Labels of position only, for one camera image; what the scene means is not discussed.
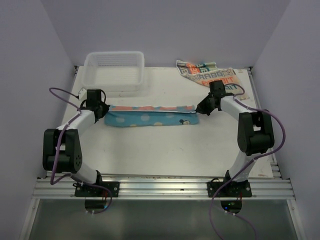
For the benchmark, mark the blue polka dot towel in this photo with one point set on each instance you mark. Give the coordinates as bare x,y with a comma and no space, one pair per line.
146,116

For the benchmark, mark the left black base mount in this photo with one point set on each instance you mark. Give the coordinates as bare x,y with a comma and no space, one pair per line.
105,189

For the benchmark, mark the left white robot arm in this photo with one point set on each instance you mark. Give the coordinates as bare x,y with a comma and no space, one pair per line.
62,153

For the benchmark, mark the white plastic basket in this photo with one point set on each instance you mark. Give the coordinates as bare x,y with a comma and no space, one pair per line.
115,72

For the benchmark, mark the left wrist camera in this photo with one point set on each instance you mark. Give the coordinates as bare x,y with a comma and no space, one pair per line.
82,94

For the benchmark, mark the rabbit print towel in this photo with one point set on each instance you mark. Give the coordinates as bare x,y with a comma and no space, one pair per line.
205,73

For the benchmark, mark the aluminium right side rail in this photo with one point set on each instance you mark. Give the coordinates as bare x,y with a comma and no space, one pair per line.
259,136

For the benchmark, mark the aluminium front rail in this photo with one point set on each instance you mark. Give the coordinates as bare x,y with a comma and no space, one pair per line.
165,188

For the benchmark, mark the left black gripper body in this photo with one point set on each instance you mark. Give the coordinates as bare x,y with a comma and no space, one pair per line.
99,102

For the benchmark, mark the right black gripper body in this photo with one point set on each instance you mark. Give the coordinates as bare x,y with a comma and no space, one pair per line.
206,106

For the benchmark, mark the aluminium rail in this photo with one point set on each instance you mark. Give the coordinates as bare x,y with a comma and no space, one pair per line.
165,188
259,136

